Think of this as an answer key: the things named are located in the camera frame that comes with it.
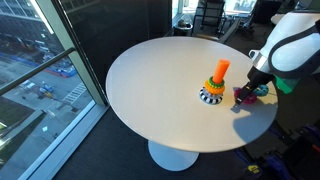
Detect black metal rack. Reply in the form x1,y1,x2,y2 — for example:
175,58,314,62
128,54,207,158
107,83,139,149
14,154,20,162
191,0,226,37

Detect green toy ring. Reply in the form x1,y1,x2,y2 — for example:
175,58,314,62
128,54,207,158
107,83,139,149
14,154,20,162
208,76,226,89

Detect orange stacking peg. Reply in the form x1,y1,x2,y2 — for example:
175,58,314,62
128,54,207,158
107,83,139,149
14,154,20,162
212,59,230,84

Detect white table pedestal base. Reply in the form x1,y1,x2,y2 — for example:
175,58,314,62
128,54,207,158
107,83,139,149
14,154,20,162
148,141,199,171

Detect round white table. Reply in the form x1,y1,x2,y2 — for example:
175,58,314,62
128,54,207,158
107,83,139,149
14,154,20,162
106,36,278,152

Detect black white striped base ring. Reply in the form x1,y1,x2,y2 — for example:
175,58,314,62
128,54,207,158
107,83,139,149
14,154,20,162
198,86,224,106

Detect pink toy ring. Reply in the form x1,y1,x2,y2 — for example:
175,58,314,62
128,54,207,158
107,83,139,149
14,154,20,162
233,87,258,105

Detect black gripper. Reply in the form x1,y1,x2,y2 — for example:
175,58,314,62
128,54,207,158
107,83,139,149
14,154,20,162
235,67,274,105

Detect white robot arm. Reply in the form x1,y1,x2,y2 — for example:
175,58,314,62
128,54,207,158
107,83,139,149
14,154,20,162
235,10,320,105

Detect metal window handrail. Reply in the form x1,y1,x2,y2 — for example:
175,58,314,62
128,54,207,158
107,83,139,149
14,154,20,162
0,47,76,96

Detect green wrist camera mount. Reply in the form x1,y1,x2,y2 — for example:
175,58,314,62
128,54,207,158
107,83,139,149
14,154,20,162
276,76,299,94

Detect yellow-orange toy ring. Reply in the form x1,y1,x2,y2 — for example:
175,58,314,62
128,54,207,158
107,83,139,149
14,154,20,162
204,80,226,96

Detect blue dotted toy ring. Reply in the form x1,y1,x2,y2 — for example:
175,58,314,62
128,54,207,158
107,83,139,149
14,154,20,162
254,84,270,98

